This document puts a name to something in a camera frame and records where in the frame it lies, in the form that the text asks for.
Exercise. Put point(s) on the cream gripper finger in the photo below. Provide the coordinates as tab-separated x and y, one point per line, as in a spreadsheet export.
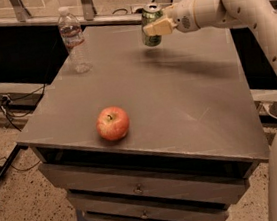
161	26
169	9

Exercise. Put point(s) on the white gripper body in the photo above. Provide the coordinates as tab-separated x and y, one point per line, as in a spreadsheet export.
183	15

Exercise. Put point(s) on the clear plastic water bottle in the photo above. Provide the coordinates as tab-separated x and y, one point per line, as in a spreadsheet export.
71	33

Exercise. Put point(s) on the red apple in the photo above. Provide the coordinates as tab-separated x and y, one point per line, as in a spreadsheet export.
112	123

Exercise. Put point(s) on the grey drawer cabinet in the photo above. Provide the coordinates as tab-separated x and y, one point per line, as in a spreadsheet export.
189	105

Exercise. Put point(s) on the top drawer with knob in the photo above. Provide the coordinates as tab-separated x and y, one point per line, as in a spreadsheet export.
143	183

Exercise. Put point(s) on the drawer with knob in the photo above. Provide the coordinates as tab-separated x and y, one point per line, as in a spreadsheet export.
143	183
144	210

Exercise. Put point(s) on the middle drawer with knob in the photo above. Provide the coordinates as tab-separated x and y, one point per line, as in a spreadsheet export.
144	210

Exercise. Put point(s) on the black tripod leg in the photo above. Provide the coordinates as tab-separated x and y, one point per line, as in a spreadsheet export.
10	159

